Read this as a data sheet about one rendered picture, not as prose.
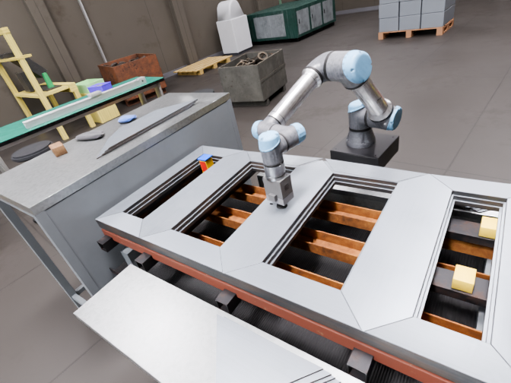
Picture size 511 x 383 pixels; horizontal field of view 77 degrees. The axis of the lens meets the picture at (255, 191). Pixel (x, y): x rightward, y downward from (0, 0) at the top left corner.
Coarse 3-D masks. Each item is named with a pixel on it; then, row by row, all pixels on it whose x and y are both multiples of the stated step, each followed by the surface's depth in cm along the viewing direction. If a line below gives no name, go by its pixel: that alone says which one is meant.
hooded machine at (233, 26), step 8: (232, 0) 863; (224, 8) 869; (232, 8) 867; (240, 8) 891; (224, 16) 878; (232, 16) 872; (240, 16) 893; (224, 24) 886; (232, 24) 873; (240, 24) 897; (248, 24) 921; (224, 32) 900; (232, 32) 885; (240, 32) 903; (248, 32) 927; (224, 40) 916; (232, 40) 900; (240, 40) 909; (248, 40) 933; (224, 48) 930; (232, 48) 914; (240, 48) 915; (248, 48) 940
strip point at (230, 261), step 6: (222, 252) 110; (228, 252) 110; (234, 252) 109; (222, 258) 108; (228, 258) 107; (234, 258) 107; (240, 258) 106; (246, 258) 105; (222, 264) 105; (228, 264) 105; (234, 264) 104; (240, 264) 104; (246, 264) 103; (252, 264) 103; (228, 270) 103; (234, 270) 102
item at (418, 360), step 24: (192, 168) 177; (288, 168) 151; (216, 192) 146; (384, 192) 127; (456, 192) 112; (192, 216) 136; (504, 216) 100; (144, 240) 126; (288, 240) 113; (192, 264) 112; (432, 264) 91; (240, 288) 101; (312, 312) 85; (360, 336) 79; (408, 360) 73; (432, 360) 69
